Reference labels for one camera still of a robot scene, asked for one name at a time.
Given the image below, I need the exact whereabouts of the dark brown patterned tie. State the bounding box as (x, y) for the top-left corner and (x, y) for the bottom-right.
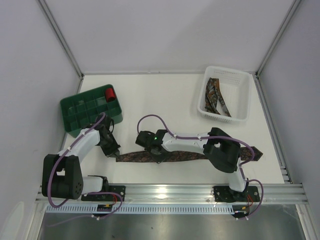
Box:
(116, 146), (263, 163)

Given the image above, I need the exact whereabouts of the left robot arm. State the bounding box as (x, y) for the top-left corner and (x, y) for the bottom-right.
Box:
(41, 112), (120, 201)

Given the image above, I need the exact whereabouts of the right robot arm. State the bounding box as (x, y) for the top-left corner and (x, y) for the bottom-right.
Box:
(135, 127), (248, 194)

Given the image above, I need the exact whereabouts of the green compartment tray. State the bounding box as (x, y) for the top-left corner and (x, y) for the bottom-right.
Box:
(60, 84), (123, 138)

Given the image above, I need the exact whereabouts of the red rolled tie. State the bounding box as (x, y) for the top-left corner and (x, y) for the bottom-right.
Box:
(104, 87), (117, 103)

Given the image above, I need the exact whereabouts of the orange blue patterned tie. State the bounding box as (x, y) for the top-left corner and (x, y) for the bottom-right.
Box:
(205, 77), (231, 117)

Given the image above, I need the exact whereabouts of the white plastic basket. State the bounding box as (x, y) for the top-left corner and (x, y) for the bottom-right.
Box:
(197, 66), (252, 124)

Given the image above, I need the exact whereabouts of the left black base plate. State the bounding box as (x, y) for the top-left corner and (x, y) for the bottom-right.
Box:
(81, 185), (126, 202)

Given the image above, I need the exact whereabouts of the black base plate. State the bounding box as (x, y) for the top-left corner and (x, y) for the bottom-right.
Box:
(81, 185), (126, 202)
(213, 185), (261, 203)

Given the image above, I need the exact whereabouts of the white slotted cable duct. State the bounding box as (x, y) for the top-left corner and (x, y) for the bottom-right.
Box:
(46, 203), (234, 215)

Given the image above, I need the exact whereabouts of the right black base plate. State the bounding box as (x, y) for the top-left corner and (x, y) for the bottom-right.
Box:
(213, 185), (261, 203)

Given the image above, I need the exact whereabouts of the aluminium mounting rail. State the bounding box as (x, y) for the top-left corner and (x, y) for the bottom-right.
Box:
(34, 182), (308, 204)

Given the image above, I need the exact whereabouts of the left aluminium frame post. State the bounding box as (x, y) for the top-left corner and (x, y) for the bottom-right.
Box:
(36, 0), (84, 80)

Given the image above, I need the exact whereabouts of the aluminium frame post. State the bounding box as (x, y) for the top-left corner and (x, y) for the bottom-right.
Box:
(36, 0), (84, 80)
(254, 0), (302, 77)

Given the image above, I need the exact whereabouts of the right aluminium frame post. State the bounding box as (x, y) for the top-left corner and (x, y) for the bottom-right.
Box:
(254, 0), (302, 77)

